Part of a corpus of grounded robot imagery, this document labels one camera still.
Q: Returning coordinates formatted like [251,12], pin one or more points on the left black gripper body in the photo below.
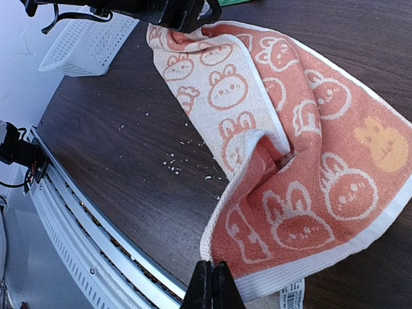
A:
[183,16]

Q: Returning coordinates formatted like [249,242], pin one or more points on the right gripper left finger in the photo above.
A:
[199,291]

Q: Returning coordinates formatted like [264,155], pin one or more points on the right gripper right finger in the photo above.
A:
[225,294]

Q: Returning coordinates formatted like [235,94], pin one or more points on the orange bunny pattern towel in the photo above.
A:
[319,166]

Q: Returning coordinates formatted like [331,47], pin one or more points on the green microfiber towel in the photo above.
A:
[232,2]

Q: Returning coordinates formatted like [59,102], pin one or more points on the white perforated plastic basket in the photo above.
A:
[87,48]

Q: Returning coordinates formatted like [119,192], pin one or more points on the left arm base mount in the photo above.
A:
[16,150]

